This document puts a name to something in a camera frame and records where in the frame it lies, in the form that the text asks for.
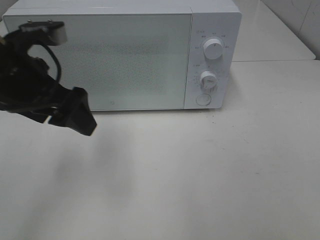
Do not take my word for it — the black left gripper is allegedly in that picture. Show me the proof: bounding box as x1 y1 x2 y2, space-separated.
0 31 97 136

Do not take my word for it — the white microwave door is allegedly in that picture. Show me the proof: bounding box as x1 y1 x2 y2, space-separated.
2 12 193 112

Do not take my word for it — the round white door button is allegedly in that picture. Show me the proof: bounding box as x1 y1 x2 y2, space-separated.
196 94 212 106

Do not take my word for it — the white timer knob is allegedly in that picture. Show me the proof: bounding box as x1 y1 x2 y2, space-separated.
199 71 218 90

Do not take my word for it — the upper white power knob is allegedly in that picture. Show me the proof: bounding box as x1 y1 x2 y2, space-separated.
202 37 224 60

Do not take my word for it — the white microwave oven body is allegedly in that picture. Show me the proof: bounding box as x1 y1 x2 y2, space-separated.
2 0 242 109

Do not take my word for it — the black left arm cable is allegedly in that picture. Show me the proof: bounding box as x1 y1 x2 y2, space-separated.
39 42 63 83

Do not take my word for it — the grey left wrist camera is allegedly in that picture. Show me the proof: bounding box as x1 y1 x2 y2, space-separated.
19 20 67 46

